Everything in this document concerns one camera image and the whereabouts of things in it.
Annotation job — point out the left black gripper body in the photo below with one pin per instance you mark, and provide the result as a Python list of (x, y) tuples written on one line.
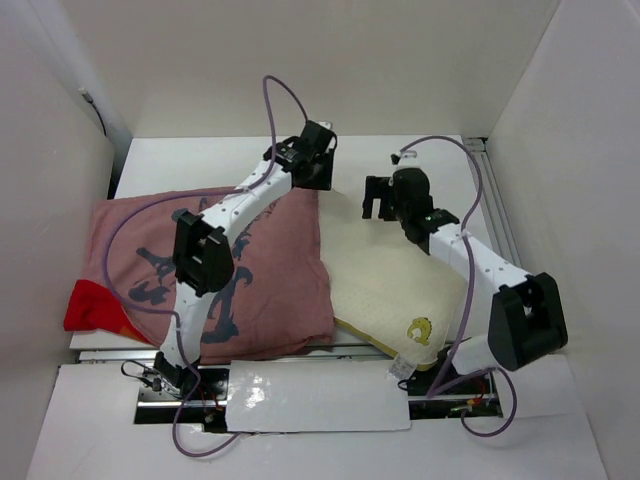
[(320, 177)]

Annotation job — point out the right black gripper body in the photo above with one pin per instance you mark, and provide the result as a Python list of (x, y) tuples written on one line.
[(400, 210)]

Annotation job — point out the cream pillow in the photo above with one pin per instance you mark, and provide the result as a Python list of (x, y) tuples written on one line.
[(384, 289)]

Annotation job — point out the red patterned pillowcase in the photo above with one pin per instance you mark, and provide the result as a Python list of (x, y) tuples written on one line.
[(277, 302)]

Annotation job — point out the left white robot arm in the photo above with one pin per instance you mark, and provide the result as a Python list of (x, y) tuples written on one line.
[(203, 243)]

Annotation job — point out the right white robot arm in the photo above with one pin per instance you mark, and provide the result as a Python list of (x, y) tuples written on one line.
[(525, 316)]

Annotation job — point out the white cover plate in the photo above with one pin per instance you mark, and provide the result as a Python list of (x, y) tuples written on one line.
[(315, 396)]

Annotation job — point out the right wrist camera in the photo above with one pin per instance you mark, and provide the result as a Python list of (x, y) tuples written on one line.
[(404, 158)]

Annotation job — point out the right aluminium side rail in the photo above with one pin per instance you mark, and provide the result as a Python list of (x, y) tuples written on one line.
[(499, 229)]

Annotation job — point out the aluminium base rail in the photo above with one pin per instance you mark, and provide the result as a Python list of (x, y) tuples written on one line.
[(157, 403)]

